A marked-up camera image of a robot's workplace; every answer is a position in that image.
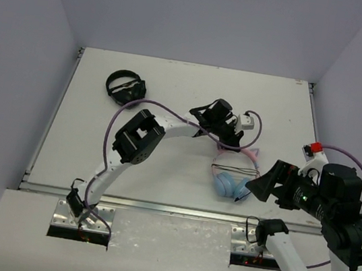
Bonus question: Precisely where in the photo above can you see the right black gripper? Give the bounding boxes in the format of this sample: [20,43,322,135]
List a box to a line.
[242,155,338,223]

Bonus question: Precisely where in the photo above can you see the pink blue cat-ear headphones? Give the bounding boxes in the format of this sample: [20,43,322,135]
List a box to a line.
[210,146,260,202]

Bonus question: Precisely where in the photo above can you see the black headphones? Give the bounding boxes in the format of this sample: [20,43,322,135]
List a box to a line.
[105,69,147,107]

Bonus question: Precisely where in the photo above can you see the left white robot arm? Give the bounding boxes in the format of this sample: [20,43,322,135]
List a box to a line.
[66,98,244,223]

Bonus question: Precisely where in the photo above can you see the metal base plate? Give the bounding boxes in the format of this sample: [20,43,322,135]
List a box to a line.
[50,199,116,234]
[230,225,274,259]

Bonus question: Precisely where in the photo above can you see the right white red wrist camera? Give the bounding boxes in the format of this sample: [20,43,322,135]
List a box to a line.
[299,142,328,178]

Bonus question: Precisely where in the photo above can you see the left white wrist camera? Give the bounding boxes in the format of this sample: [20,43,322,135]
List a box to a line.
[235,114,255,132]

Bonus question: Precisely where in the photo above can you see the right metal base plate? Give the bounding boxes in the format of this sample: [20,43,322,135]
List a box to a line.
[230,225,274,259]

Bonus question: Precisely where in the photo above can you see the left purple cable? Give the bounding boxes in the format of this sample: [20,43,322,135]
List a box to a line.
[80,88,267,255]

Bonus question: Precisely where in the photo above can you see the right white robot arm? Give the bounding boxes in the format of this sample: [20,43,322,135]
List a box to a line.
[246,160,362,271]

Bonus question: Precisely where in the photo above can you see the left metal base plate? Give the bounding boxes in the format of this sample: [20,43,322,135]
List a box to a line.
[50,199,116,234]

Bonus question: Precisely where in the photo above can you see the aluminium table edge rail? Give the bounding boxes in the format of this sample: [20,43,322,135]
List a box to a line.
[19,181,325,238]

